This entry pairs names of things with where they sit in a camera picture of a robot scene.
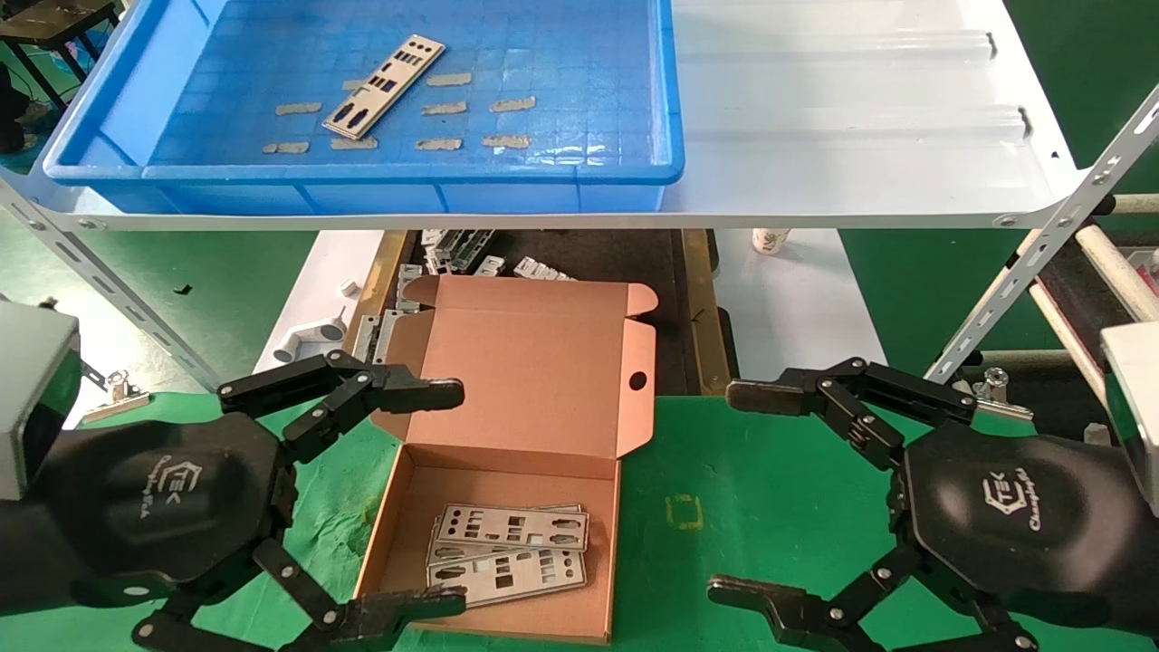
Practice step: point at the metal io shield plate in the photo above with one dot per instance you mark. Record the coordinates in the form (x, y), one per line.
(493, 530)
(521, 589)
(373, 98)
(566, 508)
(433, 543)

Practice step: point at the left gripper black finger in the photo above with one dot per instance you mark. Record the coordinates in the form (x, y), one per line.
(405, 391)
(403, 607)

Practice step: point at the wood framed black tray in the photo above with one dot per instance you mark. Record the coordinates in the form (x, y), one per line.
(625, 258)

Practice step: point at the small white block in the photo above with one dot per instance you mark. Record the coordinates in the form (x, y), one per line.
(1097, 434)

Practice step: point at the right wrist grey camera box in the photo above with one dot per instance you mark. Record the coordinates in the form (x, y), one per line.
(1136, 407)

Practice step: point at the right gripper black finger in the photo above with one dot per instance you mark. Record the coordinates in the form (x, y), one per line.
(770, 396)
(761, 602)

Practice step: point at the silver binder clip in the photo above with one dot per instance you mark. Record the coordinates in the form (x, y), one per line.
(118, 398)
(1000, 403)

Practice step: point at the left wrist grey camera box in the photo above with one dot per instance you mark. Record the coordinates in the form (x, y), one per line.
(27, 398)

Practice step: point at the blue plastic tray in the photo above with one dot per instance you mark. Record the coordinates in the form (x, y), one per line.
(589, 109)

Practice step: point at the grey metal bracket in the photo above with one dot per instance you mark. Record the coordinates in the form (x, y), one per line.
(473, 246)
(489, 266)
(539, 269)
(435, 249)
(408, 285)
(371, 335)

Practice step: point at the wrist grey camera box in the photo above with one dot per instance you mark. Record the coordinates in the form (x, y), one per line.
(1136, 407)
(27, 398)

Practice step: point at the brown cardboard box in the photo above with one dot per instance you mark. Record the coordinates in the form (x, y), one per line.
(534, 380)

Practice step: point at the white metal shelf board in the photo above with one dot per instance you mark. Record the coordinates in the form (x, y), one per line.
(833, 136)

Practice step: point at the white plastic pipe fitting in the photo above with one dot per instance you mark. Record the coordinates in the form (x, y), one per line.
(312, 335)

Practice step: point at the grey perforated shelf post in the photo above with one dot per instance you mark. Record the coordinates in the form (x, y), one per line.
(118, 290)
(1041, 244)

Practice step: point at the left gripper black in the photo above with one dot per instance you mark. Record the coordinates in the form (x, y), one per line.
(154, 503)

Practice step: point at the black table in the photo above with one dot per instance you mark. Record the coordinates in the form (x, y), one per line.
(54, 18)

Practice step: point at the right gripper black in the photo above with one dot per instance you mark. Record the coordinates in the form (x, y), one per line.
(1014, 516)

